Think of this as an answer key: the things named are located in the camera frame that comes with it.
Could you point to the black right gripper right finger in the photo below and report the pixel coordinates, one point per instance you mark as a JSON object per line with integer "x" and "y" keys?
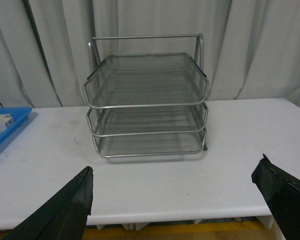
{"x": 281, "y": 192}

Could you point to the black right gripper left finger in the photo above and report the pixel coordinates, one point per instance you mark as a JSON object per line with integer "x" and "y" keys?
{"x": 64, "y": 216}

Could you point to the silver mesh three-tier rack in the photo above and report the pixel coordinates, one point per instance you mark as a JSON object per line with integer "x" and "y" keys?
{"x": 143, "y": 105}

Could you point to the blue plastic tray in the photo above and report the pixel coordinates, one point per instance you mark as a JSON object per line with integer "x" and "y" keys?
{"x": 21, "y": 121}

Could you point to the white circuit breaker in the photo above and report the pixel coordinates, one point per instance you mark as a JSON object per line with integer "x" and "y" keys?
{"x": 6, "y": 120}

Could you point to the white curtain backdrop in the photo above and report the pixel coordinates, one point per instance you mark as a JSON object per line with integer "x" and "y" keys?
{"x": 251, "y": 47}

